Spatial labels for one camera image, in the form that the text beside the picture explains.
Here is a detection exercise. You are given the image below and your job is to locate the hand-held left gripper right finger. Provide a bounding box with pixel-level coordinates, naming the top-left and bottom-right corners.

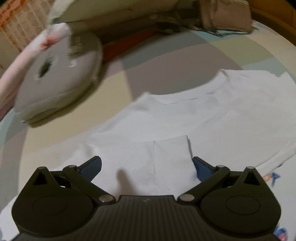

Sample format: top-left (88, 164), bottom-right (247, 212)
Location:
top-left (177, 156), bottom-right (270, 205)

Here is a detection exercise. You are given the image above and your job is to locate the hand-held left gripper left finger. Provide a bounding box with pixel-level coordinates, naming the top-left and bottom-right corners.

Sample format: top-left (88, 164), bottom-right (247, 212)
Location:
top-left (22, 156), bottom-right (116, 205)

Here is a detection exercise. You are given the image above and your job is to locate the white printed t-shirt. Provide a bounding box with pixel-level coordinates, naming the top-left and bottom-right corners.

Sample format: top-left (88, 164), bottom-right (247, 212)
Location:
top-left (0, 68), bottom-right (296, 241)

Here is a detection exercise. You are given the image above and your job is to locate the grey cushion with hole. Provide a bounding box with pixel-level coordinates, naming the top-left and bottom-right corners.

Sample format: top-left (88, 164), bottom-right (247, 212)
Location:
top-left (14, 31), bottom-right (104, 124)

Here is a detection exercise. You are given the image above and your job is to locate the orange cloth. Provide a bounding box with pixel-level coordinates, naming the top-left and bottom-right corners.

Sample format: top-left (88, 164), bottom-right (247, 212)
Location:
top-left (101, 29), bottom-right (160, 61)

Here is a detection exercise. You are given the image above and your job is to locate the pink handbag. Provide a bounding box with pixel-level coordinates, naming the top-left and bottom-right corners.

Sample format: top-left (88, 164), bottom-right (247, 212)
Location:
top-left (198, 0), bottom-right (254, 33)

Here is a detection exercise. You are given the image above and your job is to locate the pale green pillow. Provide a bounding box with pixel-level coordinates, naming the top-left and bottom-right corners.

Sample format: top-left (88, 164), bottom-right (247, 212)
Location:
top-left (48, 0), bottom-right (202, 24)

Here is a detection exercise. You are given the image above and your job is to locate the orange patterned curtain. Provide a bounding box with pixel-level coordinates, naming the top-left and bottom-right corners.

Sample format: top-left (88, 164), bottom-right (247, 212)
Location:
top-left (0, 0), bottom-right (56, 54)

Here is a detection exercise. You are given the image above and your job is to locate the wooden headboard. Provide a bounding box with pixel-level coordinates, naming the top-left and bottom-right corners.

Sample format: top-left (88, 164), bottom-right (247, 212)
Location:
top-left (250, 6), bottom-right (296, 40)

